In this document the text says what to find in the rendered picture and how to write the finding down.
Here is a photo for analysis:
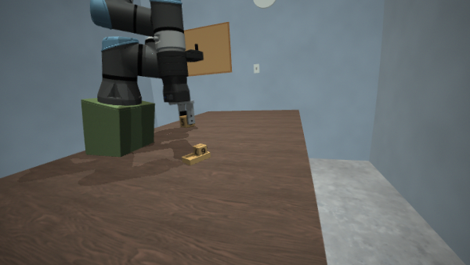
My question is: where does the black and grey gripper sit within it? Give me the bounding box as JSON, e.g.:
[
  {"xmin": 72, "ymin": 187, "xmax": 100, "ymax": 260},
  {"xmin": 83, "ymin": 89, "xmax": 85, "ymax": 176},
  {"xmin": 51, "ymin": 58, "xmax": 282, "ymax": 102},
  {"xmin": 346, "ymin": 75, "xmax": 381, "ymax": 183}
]
[{"xmin": 154, "ymin": 31, "xmax": 204, "ymax": 125}]

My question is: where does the tan wooden cube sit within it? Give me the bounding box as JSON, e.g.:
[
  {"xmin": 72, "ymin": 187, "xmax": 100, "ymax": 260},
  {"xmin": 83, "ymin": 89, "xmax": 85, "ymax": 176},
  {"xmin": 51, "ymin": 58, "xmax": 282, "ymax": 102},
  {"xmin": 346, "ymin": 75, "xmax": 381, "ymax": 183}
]
[
  {"xmin": 179, "ymin": 115, "xmax": 195, "ymax": 128},
  {"xmin": 193, "ymin": 143, "xmax": 208, "ymax": 156}
]

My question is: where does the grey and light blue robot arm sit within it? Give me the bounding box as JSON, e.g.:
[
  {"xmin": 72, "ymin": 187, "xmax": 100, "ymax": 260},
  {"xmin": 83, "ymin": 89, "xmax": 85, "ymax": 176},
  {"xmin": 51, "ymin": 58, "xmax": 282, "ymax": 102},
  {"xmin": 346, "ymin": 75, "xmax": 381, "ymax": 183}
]
[{"xmin": 90, "ymin": 0, "xmax": 184, "ymax": 106}]

